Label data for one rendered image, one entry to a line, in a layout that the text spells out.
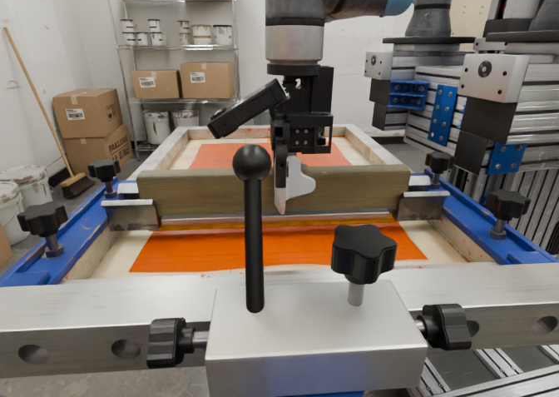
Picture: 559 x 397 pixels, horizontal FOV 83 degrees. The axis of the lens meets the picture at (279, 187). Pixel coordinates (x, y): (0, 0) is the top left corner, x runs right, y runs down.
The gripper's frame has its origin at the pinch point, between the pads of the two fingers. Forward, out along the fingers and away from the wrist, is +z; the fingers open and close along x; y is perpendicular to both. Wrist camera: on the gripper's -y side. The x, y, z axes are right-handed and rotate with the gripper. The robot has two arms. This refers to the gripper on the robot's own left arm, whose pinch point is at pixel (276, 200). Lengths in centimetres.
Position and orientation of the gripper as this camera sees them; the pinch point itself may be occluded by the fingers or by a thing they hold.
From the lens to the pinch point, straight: 49.9
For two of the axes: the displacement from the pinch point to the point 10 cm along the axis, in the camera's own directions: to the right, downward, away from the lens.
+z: -0.1, 9.2, 4.0
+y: 10.0, -0.2, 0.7
